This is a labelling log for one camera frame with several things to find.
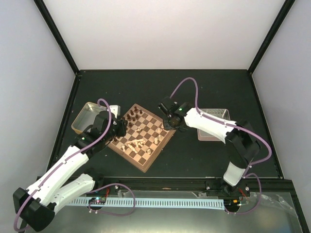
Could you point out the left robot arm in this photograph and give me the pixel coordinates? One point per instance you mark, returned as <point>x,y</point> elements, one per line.
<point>38,204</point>

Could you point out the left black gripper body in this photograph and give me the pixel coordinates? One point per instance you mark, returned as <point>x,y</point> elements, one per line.
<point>121,132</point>

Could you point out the dark chess pieces group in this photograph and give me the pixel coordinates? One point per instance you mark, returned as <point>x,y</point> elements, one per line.
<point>132,116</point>

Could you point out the small circuit board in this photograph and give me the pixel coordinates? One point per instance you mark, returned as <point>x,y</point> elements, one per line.
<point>98,200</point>

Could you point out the white chess pieces pile lower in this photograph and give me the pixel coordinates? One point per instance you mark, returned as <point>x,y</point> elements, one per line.
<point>133,144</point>

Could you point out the black front rail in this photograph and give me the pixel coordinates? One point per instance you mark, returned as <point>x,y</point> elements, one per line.
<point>213,186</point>

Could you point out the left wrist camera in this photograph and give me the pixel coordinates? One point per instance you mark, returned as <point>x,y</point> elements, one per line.
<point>115,110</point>

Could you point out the light blue cable duct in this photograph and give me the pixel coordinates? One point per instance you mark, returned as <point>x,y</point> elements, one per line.
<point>213,204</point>

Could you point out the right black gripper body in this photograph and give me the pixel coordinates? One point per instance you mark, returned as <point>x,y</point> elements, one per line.
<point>170,125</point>

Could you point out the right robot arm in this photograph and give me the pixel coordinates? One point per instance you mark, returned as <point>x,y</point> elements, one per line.
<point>241,148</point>

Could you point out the wooden chess board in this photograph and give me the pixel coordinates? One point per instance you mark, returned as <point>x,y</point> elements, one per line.
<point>149,125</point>

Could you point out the gold metal tin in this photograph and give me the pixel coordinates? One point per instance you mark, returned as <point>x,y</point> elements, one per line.
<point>86,116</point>

